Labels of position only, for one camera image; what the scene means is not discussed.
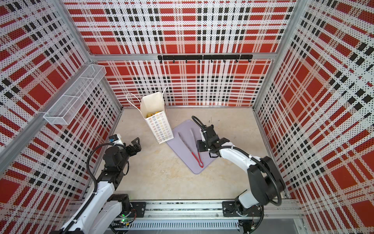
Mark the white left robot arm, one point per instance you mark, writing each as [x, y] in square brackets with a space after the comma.
[104, 209]

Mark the black wall hook rail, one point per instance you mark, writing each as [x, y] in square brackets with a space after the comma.
[174, 58]

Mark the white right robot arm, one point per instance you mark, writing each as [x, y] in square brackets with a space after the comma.
[265, 181]

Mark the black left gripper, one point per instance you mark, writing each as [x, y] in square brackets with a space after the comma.
[136, 146]

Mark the white flowered paper bag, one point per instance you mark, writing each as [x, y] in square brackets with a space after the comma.
[158, 123]

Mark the wire mesh wall basket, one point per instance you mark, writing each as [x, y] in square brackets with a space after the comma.
[68, 105]

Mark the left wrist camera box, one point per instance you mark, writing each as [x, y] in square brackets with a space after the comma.
[116, 139]

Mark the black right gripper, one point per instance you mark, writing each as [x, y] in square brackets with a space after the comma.
[200, 144]

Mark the yellow pear-shaped fake bread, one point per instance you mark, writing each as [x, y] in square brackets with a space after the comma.
[151, 114]

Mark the lilac plastic tray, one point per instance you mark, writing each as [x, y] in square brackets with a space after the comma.
[184, 145]

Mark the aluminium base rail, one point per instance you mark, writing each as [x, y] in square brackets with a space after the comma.
[203, 215]

